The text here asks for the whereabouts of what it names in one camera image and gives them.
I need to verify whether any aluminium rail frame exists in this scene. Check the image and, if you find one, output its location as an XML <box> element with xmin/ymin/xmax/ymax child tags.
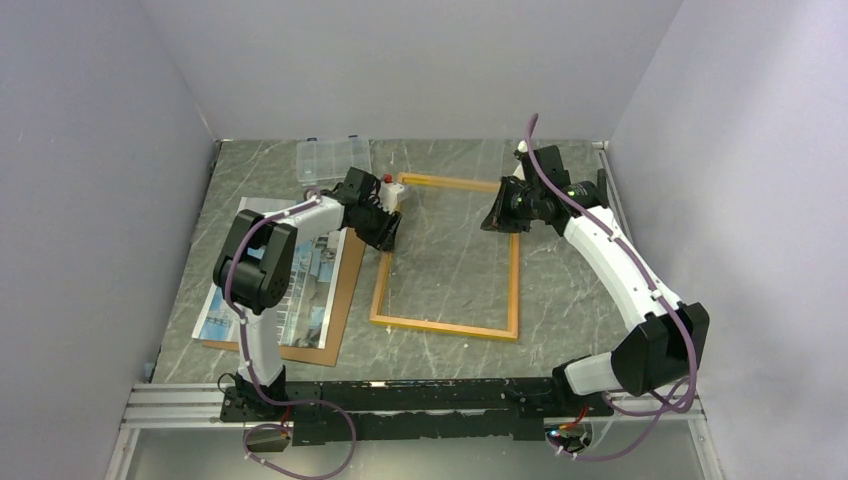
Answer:
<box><xmin>108</xmin><ymin>382</ymin><xmax>723</xmax><ymax>479</ymax></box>

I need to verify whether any clear acrylic glazing sheet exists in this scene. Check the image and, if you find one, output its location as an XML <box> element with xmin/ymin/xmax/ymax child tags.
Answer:
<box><xmin>381</xmin><ymin>140</ymin><xmax>511</xmax><ymax>330</ymax></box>

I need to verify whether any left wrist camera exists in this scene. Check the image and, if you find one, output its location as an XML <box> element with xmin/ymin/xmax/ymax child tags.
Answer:
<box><xmin>378</xmin><ymin>173</ymin><xmax>410</xmax><ymax>213</ymax></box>

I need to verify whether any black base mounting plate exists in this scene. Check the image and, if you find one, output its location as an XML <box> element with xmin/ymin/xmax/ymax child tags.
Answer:
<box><xmin>219</xmin><ymin>377</ymin><xmax>613</xmax><ymax>446</ymax></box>

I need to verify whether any clear plastic organizer box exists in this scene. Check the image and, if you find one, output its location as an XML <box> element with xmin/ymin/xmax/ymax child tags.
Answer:
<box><xmin>295</xmin><ymin>136</ymin><xmax>372</xmax><ymax>185</ymax></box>

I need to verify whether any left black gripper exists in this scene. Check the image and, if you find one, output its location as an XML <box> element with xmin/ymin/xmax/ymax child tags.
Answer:
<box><xmin>352</xmin><ymin>197</ymin><xmax>403</xmax><ymax>252</ymax></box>

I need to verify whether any yellow wooden picture frame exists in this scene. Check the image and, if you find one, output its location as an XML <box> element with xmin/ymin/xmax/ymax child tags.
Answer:
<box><xmin>369</xmin><ymin>172</ymin><xmax>520</xmax><ymax>341</ymax></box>

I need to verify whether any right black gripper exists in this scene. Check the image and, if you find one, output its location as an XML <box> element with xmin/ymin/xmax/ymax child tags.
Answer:
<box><xmin>481</xmin><ymin>175</ymin><xmax>542</xmax><ymax>233</ymax></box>

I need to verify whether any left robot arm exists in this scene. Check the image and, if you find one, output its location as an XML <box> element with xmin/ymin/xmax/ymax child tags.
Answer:
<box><xmin>213</xmin><ymin>167</ymin><xmax>409</xmax><ymax>420</ymax></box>

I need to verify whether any brown backing board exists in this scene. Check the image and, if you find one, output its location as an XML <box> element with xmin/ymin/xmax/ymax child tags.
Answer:
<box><xmin>201</xmin><ymin>228</ymin><xmax>368</xmax><ymax>368</ymax></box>

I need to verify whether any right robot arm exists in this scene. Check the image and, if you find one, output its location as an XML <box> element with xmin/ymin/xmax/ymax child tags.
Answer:
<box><xmin>481</xmin><ymin>142</ymin><xmax>710</xmax><ymax>415</ymax></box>

